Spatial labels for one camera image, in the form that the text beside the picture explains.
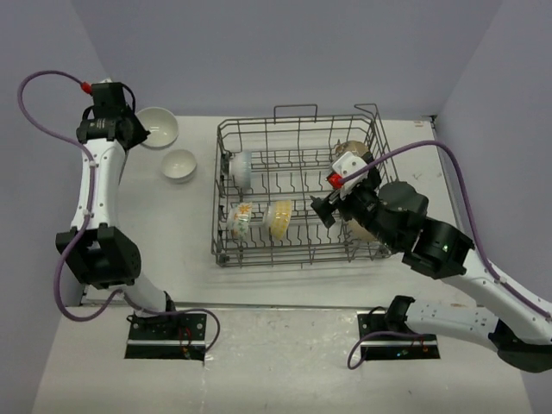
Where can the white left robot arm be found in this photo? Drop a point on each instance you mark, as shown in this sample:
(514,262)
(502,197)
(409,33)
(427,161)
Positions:
(95,249)

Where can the plain beige bowl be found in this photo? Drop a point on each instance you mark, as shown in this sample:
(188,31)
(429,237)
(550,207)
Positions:
(360,232)

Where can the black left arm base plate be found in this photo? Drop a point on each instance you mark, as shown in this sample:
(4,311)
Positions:
(167,338)

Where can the beige bowl with flower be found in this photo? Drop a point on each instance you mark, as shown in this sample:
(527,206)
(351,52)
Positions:
(357,148)

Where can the yellow dotted bowl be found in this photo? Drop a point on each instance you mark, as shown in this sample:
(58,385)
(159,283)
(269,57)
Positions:
(277,217)

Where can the light blue bowl rack end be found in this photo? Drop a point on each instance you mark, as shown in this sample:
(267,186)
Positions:
(240,168)

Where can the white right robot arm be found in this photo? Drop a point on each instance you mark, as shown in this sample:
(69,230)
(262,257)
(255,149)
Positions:
(507,319)

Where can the light blue bowl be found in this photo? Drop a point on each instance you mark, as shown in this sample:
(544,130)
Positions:
(178,166)
(162,126)

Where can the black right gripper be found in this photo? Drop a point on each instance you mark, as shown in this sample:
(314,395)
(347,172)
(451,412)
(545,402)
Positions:
(339,199)

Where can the orange green floral bowl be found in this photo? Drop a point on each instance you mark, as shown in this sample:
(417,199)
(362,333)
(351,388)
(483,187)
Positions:
(239,219)

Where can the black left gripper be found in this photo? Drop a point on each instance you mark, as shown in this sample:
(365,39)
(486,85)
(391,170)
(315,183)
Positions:
(141,132)

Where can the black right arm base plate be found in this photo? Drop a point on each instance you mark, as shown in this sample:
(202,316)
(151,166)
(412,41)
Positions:
(392,348)

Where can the grey wire dish rack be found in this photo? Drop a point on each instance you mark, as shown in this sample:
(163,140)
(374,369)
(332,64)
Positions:
(292,151)

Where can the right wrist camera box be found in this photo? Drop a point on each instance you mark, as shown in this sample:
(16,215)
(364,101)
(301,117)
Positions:
(347,171)

